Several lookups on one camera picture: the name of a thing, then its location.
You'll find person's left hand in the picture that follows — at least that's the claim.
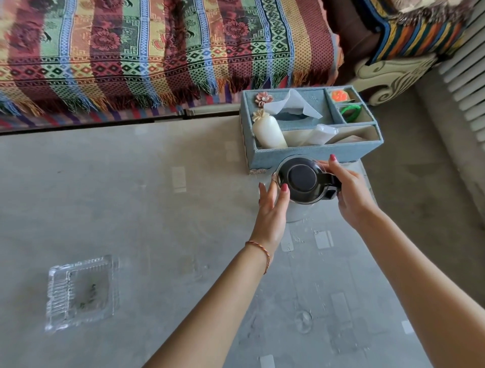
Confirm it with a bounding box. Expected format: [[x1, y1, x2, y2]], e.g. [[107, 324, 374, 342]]
[[248, 181, 292, 258]]

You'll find person's right hand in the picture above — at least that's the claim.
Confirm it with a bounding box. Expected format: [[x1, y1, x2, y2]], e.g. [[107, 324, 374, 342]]
[[318, 153, 381, 232]]

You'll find glass kettle with black lid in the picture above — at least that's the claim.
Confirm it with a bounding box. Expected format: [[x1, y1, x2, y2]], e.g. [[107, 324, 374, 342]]
[[271, 155, 343, 224]]

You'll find blue fabric organizer box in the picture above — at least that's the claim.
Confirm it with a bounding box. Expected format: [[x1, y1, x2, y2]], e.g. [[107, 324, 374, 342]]
[[239, 85, 384, 175]]

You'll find clear glass ashtray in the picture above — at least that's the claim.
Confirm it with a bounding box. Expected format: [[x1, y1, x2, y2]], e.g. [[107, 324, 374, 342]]
[[44, 254, 120, 334]]

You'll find person's right forearm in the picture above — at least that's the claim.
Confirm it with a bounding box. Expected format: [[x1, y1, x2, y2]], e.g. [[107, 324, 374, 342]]
[[354, 206, 485, 368]]

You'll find person's left forearm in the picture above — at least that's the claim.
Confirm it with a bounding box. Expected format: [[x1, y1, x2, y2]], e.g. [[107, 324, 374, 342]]
[[143, 242, 272, 368]]

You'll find white paper packet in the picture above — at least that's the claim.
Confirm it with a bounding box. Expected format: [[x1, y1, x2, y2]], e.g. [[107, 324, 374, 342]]
[[303, 124, 339, 147]]

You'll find cream white bottle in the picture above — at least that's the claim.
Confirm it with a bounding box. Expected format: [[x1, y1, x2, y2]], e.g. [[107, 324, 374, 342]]
[[252, 113, 288, 149]]

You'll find white tissue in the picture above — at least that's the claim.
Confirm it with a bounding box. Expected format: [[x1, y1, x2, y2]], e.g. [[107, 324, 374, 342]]
[[263, 89, 323, 120]]

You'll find brown sofa with cream carving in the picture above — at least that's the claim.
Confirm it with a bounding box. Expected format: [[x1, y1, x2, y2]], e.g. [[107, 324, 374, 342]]
[[0, 0, 440, 133]]

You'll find grey table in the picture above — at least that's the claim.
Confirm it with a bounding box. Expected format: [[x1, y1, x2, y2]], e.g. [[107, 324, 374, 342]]
[[0, 113, 434, 368]]

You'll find white radiator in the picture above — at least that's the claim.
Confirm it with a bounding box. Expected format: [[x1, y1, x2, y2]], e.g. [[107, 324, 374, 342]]
[[438, 0, 485, 143]]

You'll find colourful striped woven sofa throw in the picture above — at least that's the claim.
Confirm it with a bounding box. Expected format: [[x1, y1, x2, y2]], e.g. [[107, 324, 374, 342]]
[[0, 0, 344, 116]]

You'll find red string bracelet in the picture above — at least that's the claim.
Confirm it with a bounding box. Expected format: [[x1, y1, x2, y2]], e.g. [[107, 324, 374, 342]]
[[245, 240, 272, 275]]

